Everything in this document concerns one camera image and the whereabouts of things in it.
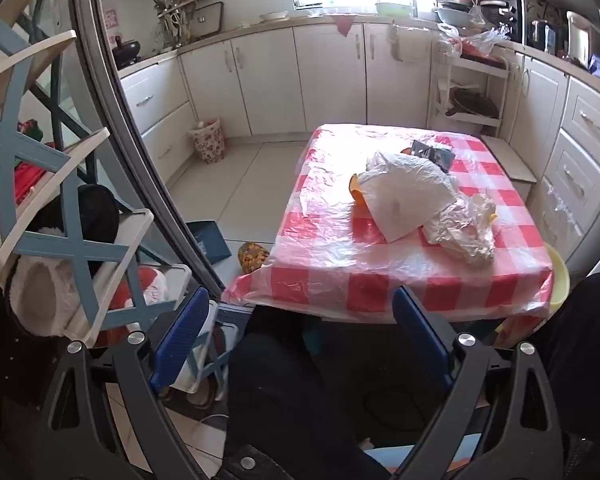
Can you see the red checkered tablecloth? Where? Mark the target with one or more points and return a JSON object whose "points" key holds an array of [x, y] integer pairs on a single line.
{"points": [[330, 240]]}

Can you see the white base cabinet with doors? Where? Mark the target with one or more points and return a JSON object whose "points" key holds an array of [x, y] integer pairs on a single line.
{"points": [[280, 80]]}

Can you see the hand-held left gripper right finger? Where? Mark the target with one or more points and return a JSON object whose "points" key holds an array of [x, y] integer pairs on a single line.
{"points": [[420, 340]]}

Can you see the pink wall stickers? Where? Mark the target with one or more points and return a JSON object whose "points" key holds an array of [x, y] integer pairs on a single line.
{"points": [[111, 17]]}

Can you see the blue white shoe rack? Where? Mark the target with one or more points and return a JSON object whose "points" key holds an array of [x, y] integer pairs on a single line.
{"points": [[55, 157]]}

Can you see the white step stool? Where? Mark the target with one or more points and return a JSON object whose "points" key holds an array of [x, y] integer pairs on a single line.
{"points": [[510, 160]]}

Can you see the hollow orange peel shell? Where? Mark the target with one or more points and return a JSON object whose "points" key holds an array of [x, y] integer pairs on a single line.
{"points": [[358, 191]]}

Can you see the black microwave oven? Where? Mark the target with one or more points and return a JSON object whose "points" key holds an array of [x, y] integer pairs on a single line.
{"points": [[500, 15]]}

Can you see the clear plastic film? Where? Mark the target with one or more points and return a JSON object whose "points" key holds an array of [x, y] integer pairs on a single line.
{"points": [[555, 200]]}

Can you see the crumpled clear plastic bag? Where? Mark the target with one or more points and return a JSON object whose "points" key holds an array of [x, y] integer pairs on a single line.
{"points": [[462, 235]]}

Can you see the green basin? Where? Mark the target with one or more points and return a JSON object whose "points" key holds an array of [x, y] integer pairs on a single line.
{"points": [[394, 8]]}

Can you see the black shoe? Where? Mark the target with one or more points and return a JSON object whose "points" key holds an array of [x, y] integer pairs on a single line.
{"points": [[97, 215]]}

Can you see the printed foil food bag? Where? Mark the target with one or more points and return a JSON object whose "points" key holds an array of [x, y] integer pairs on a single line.
{"points": [[432, 155]]}

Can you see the yellow patterned slipper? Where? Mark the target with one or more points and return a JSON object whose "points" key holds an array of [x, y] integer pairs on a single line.
{"points": [[250, 255]]}

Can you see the white cabinet with small drawers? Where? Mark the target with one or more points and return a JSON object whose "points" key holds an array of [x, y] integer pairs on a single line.
{"points": [[580, 150]]}

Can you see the pale yellow plastic basin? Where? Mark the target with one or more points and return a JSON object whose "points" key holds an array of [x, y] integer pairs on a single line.
{"points": [[557, 280]]}

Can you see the black pan with lid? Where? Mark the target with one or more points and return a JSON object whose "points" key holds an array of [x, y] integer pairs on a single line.
{"points": [[472, 105]]}

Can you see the white fluffy slipper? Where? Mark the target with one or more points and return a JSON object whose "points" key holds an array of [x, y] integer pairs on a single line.
{"points": [[40, 295]]}

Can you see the utensil holder with utensils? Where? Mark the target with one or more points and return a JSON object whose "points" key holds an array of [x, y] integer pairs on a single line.
{"points": [[172, 20]]}

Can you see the white bowl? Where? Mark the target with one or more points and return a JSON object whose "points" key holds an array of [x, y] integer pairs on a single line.
{"points": [[274, 15]]}

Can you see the grey sliding door frame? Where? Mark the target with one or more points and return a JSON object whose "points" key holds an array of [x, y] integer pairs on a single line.
{"points": [[130, 125]]}

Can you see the pink hanging cloth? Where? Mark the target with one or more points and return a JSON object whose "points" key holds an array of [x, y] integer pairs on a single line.
{"points": [[345, 25]]}

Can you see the electric kettle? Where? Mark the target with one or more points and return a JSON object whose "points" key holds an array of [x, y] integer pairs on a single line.
{"points": [[537, 32]]}

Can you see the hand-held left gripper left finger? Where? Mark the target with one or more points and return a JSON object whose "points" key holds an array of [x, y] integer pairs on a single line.
{"points": [[180, 340]]}

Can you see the floral waste basket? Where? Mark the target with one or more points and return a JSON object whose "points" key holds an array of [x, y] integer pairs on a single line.
{"points": [[207, 140]]}

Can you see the black wok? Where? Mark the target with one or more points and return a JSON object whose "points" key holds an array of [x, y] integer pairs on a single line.
{"points": [[127, 50]]}

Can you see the red white sneaker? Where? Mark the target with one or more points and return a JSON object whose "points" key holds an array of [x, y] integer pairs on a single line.
{"points": [[150, 285]]}

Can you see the blue dustpan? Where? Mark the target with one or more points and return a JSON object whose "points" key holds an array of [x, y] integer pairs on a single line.
{"points": [[207, 242]]}

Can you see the white storage rack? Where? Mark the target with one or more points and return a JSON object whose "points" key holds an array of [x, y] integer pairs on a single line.
{"points": [[480, 72]]}

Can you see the steel pot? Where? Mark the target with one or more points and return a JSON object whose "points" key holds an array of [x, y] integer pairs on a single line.
{"points": [[580, 37]]}

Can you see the white red-print plastic bag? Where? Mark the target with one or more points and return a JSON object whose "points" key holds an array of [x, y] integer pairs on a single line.
{"points": [[452, 40]]}

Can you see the wall spice rack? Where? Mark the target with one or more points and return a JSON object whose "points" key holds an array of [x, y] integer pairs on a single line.
{"points": [[207, 12]]}

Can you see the white two-drawer base cabinet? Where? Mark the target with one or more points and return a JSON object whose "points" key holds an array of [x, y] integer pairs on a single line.
{"points": [[155, 105]]}

